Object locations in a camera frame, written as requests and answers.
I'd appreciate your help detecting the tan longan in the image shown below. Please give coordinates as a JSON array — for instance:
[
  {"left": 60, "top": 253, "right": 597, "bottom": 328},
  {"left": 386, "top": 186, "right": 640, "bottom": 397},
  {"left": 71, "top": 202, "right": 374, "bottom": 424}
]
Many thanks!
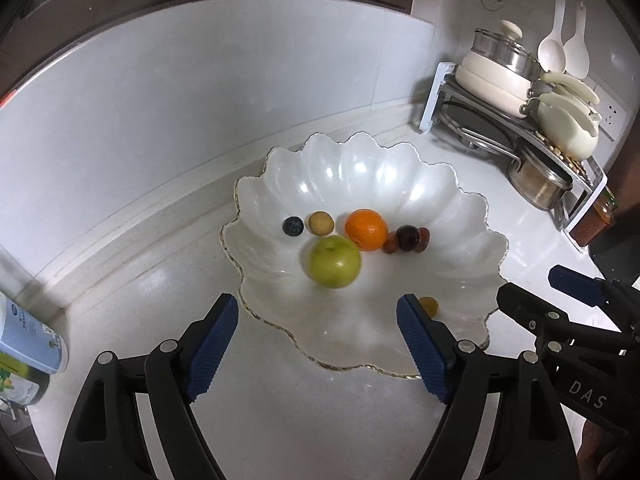
[{"left": 307, "top": 212, "right": 335, "bottom": 235}]

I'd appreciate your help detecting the steel pot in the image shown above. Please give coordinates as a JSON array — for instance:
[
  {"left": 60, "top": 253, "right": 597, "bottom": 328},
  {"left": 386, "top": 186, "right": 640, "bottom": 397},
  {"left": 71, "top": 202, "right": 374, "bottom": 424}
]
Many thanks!
[{"left": 507, "top": 142, "right": 573, "bottom": 211}]

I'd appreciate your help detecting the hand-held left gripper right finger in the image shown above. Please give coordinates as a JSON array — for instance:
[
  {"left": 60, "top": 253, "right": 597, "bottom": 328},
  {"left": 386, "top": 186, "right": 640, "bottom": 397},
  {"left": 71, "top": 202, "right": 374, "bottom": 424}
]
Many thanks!
[{"left": 396, "top": 293, "right": 583, "bottom": 480}]

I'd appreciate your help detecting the green dish soap bottle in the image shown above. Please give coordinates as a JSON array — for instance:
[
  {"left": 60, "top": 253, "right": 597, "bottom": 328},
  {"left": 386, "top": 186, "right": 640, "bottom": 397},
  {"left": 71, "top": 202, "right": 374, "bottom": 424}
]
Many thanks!
[{"left": 0, "top": 352, "right": 51, "bottom": 406}]

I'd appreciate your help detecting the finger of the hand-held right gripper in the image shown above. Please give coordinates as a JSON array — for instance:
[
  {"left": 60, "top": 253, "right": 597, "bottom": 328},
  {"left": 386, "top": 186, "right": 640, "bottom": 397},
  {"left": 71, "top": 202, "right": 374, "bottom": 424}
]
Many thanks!
[
  {"left": 496, "top": 282, "right": 640, "bottom": 357},
  {"left": 548, "top": 265, "right": 640, "bottom": 333}
]

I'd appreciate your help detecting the green apple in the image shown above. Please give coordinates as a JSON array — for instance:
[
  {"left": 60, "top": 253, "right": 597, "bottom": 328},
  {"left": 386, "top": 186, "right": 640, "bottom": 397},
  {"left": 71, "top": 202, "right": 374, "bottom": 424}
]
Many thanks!
[{"left": 307, "top": 236, "right": 362, "bottom": 289}]

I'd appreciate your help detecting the cream white saucepan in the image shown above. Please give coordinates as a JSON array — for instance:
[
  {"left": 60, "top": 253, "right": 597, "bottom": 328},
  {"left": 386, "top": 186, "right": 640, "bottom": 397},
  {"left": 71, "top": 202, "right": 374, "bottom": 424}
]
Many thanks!
[{"left": 536, "top": 92, "right": 601, "bottom": 161}]

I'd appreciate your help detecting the white cooking pot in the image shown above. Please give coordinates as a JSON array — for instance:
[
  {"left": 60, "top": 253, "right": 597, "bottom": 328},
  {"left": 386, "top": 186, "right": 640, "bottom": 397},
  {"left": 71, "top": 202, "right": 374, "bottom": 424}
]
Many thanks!
[{"left": 455, "top": 50, "right": 543, "bottom": 118}]

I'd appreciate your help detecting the white rice spoon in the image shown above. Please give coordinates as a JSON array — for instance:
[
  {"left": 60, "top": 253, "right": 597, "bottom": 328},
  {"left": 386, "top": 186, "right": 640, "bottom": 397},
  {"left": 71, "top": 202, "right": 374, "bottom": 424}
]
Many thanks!
[
  {"left": 564, "top": 2, "right": 591, "bottom": 81},
  {"left": 537, "top": 0, "right": 567, "bottom": 73}
]

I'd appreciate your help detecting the brown jar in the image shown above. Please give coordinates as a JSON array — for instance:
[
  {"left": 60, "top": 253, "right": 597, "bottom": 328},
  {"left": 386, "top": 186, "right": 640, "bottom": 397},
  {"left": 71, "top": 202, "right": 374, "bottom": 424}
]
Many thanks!
[{"left": 570, "top": 187, "right": 618, "bottom": 248}]

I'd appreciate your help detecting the white scalloped bowl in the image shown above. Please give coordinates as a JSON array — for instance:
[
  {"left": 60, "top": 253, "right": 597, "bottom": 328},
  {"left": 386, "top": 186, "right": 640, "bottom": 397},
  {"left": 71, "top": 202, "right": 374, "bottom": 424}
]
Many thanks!
[{"left": 220, "top": 131, "right": 510, "bottom": 378}]

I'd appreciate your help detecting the dark cherry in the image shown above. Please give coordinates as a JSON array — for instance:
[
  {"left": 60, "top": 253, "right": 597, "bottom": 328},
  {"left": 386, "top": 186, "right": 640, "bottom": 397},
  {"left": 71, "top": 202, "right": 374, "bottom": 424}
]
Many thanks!
[{"left": 396, "top": 225, "right": 422, "bottom": 252}]

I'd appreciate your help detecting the orange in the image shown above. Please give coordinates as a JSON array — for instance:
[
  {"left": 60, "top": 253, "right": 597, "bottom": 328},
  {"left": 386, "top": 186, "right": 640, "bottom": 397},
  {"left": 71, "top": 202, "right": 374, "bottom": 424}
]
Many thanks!
[{"left": 345, "top": 208, "right": 389, "bottom": 252}]

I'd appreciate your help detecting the person's right hand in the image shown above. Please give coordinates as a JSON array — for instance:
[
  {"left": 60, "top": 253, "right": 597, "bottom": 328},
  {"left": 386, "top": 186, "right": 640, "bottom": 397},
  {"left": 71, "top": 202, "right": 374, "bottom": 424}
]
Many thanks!
[{"left": 582, "top": 417, "right": 631, "bottom": 480}]

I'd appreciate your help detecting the glass pot lid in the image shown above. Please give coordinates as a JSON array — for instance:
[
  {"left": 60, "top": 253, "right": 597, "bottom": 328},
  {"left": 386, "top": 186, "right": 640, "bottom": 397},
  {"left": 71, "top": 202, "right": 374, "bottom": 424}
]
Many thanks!
[{"left": 442, "top": 100, "right": 521, "bottom": 161}]

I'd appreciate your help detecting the white pump bottle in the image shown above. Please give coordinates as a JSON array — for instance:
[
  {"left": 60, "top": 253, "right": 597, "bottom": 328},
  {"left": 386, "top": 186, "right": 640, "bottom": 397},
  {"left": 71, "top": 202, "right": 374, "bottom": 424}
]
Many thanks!
[{"left": 0, "top": 292, "right": 69, "bottom": 375}]

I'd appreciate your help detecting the white wall socket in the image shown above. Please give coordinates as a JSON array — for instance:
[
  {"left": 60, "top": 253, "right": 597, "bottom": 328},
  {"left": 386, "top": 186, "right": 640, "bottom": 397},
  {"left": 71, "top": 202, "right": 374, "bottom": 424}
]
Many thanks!
[{"left": 597, "top": 87, "right": 628, "bottom": 128}]

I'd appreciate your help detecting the white pot rack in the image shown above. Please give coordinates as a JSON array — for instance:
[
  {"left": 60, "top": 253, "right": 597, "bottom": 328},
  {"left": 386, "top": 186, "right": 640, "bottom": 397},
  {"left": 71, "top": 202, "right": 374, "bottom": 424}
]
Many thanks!
[{"left": 419, "top": 62, "right": 608, "bottom": 248}]

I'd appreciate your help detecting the cream curved handle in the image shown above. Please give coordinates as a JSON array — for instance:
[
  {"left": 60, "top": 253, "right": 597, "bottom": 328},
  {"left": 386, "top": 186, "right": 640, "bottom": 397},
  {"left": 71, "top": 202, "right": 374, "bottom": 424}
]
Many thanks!
[{"left": 540, "top": 71, "right": 600, "bottom": 106}]

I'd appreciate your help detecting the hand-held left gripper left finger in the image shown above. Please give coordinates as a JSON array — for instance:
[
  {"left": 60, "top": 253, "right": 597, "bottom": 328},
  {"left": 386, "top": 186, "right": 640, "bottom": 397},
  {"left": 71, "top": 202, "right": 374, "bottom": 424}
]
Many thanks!
[{"left": 55, "top": 293, "right": 239, "bottom": 480}]

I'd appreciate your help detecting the black appliance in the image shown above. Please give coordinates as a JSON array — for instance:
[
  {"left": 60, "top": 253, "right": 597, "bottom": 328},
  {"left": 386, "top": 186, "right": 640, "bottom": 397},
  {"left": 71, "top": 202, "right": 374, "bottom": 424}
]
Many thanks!
[{"left": 587, "top": 227, "right": 640, "bottom": 286}]

